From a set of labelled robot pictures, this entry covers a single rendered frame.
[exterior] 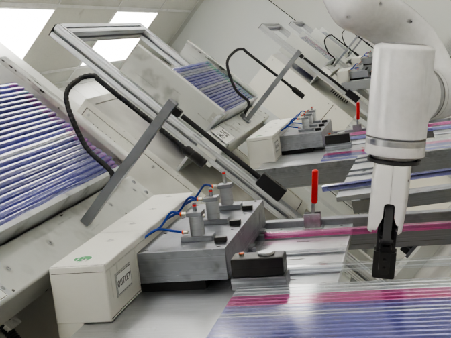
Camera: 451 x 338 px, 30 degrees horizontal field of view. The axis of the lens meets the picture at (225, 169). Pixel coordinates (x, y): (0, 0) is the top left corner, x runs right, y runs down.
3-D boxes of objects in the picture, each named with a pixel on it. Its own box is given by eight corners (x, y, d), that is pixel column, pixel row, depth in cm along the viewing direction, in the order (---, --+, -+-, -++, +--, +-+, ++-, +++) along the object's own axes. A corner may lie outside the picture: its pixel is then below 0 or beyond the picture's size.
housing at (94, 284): (203, 263, 160) (194, 190, 158) (118, 365, 113) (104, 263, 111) (162, 265, 162) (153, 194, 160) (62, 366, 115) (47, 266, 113)
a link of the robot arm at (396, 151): (367, 130, 124) (366, 150, 125) (364, 138, 116) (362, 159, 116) (425, 135, 123) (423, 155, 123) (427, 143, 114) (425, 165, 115)
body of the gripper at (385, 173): (369, 144, 125) (362, 217, 127) (366, 154, 115) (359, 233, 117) (421, 148, 124) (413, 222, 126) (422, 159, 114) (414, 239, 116)
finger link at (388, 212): (387, 184, 118) (384, 207, 123) (382, 230, 114) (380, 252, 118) (395, 186, 118) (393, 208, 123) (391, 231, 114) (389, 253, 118)
